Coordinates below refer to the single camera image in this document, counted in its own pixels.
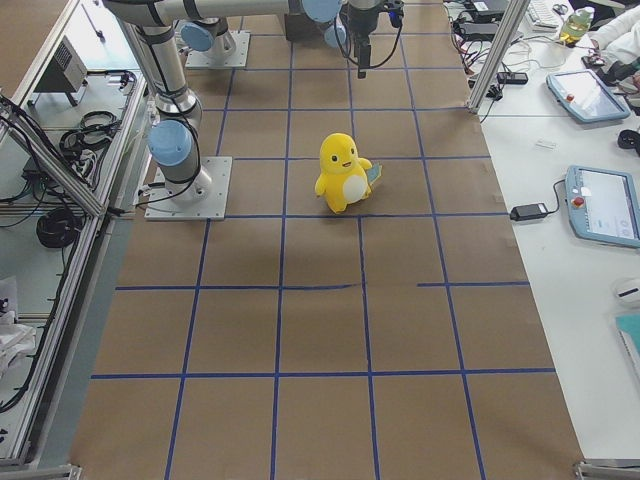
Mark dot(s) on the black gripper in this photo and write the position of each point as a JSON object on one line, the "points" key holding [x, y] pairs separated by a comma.
{"points": [[359, 25]]}

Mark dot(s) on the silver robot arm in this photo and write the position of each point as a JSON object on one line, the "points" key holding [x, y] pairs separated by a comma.
{"points": [[173, 142], [346, 26]]}

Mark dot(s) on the yellow plush toy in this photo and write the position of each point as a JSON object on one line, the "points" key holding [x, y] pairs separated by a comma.
{"points": [[345, 177]]}

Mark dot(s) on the yellow drink bottle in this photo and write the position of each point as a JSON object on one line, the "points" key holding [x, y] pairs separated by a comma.
{"points": [[576, 25]]}

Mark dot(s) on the teach pendant upper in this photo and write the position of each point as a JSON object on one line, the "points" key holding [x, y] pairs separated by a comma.
{"points": [[585, 97]]}

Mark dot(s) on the teach pendant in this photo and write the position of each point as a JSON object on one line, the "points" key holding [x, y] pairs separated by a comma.
{"points": [[602, 206], [585, 97]]}

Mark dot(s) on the black power brick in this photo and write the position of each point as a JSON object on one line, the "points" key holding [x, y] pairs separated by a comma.
{"points": [[528, 212]]}

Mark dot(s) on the teach pendant lower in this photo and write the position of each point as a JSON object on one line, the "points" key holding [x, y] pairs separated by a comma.
{"points": [[602, 206]]}

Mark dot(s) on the grey control box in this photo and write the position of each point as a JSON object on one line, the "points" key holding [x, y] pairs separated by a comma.
{"points": [[65, 73]]}

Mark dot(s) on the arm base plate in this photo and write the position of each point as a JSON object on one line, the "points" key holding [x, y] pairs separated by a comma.
{"points": [[206, 197], [206, 51]]}

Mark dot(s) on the aluminium frame post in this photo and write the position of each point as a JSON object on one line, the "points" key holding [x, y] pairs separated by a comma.
{"points": [[509, 25]]}

